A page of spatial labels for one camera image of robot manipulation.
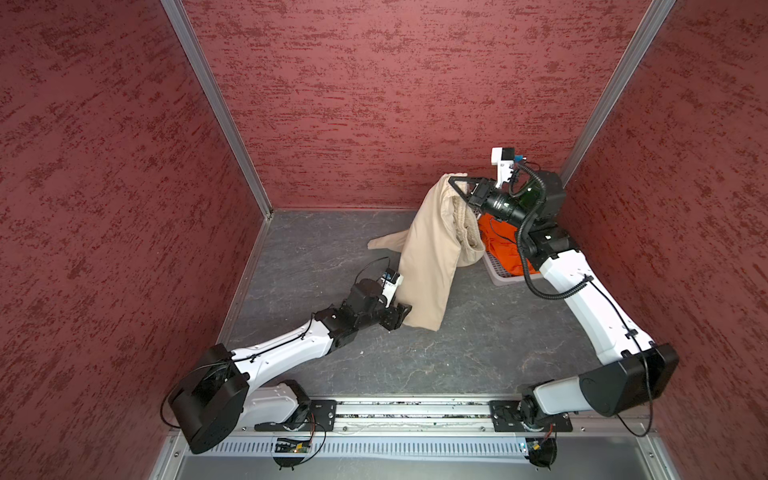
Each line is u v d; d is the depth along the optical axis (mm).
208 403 406
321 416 744
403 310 730
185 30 736
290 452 721
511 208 575
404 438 715
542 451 712
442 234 731
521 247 533
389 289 716
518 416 733
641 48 775
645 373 392
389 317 715
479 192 590
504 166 596
